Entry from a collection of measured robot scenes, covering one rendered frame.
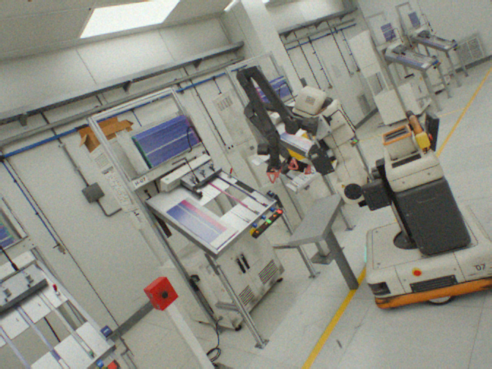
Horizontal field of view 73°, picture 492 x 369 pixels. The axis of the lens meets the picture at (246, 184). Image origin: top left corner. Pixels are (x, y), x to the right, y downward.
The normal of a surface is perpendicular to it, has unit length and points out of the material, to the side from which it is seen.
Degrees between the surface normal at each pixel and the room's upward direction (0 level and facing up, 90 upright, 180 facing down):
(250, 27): 90
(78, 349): 47
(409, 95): 90
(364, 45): 90
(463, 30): 90
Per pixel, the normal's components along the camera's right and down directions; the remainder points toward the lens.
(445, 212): -0.32, 0.35
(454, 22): -0.62, 0.46
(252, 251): 0.64, -0.18
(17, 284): 0.14, -0.73
